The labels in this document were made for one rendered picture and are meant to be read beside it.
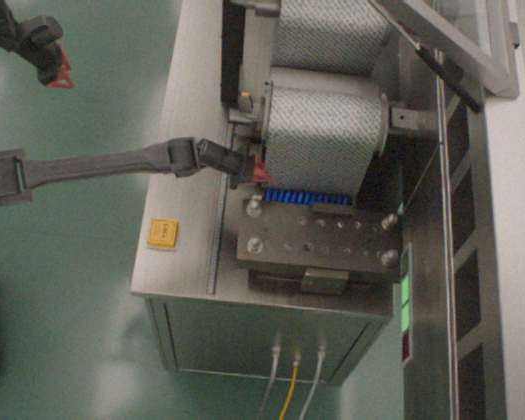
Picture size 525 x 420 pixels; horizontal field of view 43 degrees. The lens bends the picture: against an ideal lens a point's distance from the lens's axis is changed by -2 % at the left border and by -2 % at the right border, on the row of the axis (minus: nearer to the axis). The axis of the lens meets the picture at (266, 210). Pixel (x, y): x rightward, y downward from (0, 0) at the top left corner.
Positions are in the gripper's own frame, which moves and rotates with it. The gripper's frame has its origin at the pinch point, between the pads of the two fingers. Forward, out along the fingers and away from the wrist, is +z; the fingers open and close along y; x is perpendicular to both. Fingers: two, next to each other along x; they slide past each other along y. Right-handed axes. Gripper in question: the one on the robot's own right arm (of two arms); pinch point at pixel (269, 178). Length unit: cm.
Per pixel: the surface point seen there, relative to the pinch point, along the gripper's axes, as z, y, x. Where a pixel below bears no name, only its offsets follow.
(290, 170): 1.3, 0.3, 6.7
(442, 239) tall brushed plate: 8, 29, 46
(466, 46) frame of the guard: -12, 13, 71
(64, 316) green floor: -6, 7, -127
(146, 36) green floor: 1, -132, -123
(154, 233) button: -16.3, 10.9, -26.3
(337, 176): 11.2, 0.3, 11.9
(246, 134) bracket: -9.1, -7.4, 2.5
